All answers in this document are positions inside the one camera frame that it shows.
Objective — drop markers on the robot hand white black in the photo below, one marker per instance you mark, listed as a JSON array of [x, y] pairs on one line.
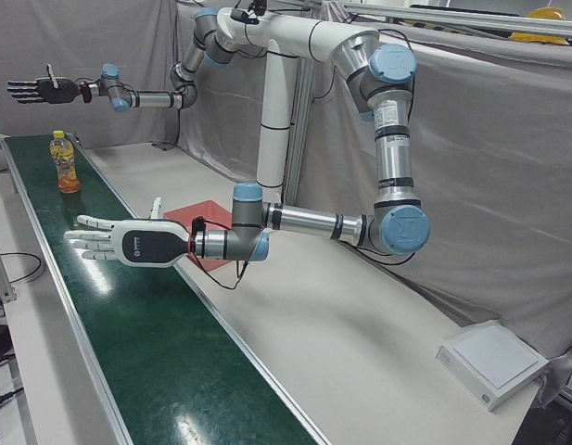
[[146, 243]]

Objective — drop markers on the robot hand black white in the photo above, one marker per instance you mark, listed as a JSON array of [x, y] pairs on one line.
[[58, 92]]

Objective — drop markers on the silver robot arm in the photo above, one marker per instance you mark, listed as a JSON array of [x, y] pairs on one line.
[[392, 153], [156, 99]]

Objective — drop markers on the pink plastic basket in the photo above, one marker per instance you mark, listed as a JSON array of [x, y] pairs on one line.
[[207, 211]]

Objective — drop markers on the orange juice bottle yellow cap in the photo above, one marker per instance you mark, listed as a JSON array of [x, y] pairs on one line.
[[65, 167]]

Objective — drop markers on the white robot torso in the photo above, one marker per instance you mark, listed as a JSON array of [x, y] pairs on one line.
[[274, 139]]

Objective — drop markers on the grey backdrop curtain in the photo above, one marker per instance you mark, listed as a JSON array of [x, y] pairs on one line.
[[475, 185]]

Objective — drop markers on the white flat box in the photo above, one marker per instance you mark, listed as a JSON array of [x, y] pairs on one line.
[[494, 361]]

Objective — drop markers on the yellow hard hat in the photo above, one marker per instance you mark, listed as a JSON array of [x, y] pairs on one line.
[[547, 14]]

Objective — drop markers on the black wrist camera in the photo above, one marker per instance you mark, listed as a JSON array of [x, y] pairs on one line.
[[85, 92], [198, 225]]

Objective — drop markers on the green conveyor belt aluminium frame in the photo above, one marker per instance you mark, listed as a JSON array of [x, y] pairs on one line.
[[151, 324]]

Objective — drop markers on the aluminium profile post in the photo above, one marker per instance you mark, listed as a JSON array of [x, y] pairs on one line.
[[0, 273]]

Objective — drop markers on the black head camera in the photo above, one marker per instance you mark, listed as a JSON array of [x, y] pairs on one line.
[[244, 15]]

